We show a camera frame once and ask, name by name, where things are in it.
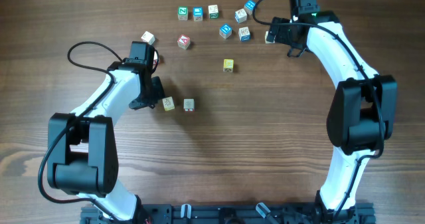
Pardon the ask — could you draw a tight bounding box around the yellow W letter block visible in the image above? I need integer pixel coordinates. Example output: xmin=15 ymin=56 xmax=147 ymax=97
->
xmin=223 ymin=59 xmax=234 ymax=72

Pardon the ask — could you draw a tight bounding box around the green Z letter block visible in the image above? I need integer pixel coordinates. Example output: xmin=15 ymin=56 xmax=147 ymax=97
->
xmin=177 ymin=6 xmax=189 ymax=21

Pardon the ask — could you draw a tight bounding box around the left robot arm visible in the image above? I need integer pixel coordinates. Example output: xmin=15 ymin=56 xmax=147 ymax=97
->
xmin=38 ymin=41 xmax=165 ymax=223

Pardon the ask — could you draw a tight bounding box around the blue D letter block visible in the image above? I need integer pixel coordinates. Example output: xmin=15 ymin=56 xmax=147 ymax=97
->
xmin=219 ymin=24 xmax=232 ymax=39

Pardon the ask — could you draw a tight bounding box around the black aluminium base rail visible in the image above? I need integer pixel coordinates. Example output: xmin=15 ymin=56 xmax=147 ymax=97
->
xmin=80 ymin=203 xmax=377 ymax=224

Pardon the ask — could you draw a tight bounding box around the red A letter block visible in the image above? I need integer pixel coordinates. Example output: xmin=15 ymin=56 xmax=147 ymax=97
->
xmin=177 ymin=35 xmax=191 ymax=50

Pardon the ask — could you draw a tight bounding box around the white red green block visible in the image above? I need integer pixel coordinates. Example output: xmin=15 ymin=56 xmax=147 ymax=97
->
xmin=183 ymin=99 xmax=195 ymax=112

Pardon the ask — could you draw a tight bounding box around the white blue picture block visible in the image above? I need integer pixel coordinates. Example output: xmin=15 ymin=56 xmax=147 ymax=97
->
xmin=238 ymin=27 xmax=250 ymax=41

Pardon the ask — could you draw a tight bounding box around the white yellow picture block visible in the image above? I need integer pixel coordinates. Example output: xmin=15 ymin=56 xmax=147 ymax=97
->
xmin=264 ymin=31 xmax=275 ymax=44

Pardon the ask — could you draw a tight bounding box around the white red lower-left block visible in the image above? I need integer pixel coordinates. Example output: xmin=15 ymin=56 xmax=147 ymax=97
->
xmin=153 ymin=51 xmax=160 ymax=65

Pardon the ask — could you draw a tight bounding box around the black camera cable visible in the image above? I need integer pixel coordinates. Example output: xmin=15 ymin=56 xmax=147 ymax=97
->
xmin=251 ymin=0 xmax=386 ymax=222
xmin=37 ymin=41 xmax=124 ymax=222

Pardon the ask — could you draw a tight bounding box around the black left camera cable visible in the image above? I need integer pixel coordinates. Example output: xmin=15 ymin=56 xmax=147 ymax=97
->
xmin=37 ymin=41 xmax=124 ymax=222

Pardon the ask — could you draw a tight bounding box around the blue tilted block top right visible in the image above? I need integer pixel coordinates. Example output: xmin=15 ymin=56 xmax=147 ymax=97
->
xmin=244 ymin=0 xmax=256 ymax=15

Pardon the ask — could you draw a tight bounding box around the black right camera cable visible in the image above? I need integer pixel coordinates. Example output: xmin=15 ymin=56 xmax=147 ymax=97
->
xmin=251 ymin=0 xmax=386 ymax=222

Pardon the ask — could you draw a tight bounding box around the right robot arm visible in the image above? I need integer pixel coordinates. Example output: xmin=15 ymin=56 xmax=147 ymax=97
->
xmin=266 ymin=0 xmax=398 ymax=223

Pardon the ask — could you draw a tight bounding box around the white green picture block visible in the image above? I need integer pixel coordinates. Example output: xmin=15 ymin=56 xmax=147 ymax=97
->
xmin=208 ymin=5 xmax=219 ymax=19

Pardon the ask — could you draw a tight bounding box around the white blue tilted block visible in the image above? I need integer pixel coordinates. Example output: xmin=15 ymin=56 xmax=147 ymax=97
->
xmin=235 ymin=9 xmax=248 ymax=24

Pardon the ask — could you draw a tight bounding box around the blue letter block top row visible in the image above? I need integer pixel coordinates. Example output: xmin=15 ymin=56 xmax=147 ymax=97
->
xmin=193 ymin=7 xmax=203 ymax=21

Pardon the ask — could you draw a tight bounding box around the ladybug picture block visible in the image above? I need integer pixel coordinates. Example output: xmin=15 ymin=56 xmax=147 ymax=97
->
xmin=162 ymin=96 xmax=175 ymax=111

